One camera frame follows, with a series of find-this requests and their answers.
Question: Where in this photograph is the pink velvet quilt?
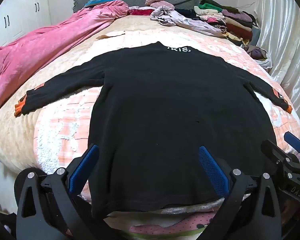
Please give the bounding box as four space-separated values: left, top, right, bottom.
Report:
0 0 129 118

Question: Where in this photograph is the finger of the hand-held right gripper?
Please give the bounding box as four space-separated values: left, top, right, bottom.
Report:
284 132 300 153
261 139 300 176

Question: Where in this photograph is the dark clothes heap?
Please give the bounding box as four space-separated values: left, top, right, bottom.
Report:
0 197 17 239

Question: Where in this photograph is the white satin curtain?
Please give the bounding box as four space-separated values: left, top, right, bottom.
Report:
254 0 300 120

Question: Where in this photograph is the beige plush blanket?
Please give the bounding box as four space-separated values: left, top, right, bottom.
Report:
0 14 243 178

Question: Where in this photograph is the black sweater with orange cuffs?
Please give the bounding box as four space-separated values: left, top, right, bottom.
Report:
14 41 293 220

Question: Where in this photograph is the red cloth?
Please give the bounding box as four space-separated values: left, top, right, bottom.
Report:
129 8 155 16

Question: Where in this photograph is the black crumpled garment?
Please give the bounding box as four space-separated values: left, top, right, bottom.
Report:
175 8 201 20

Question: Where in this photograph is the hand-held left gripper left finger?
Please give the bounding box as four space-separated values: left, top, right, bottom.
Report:
16 144 108 240

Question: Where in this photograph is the blue cloth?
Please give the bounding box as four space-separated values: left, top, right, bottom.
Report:
83 0 121 8

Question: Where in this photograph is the white wardrobe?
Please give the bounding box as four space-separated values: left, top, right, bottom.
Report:
0 0 52 48

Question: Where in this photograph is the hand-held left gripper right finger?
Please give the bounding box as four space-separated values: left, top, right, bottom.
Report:
198 145 283 240

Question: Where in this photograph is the pink fluffy garment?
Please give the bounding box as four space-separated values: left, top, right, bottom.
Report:
150 0 175 9

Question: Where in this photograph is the lavender crumpled garment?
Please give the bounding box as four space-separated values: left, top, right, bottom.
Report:
150 5 224 37

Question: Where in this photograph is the small heap of purple clothes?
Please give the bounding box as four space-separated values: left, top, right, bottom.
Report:
246 44 273 70

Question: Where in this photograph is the pink watermelon print cloth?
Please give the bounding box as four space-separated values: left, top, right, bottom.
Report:
129 212 215 237

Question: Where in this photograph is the pink and white fluffy blanket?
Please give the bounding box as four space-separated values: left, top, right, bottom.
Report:
33 29 300 220

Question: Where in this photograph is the pile of folded clothes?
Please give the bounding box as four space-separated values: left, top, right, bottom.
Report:
194 0 260 47

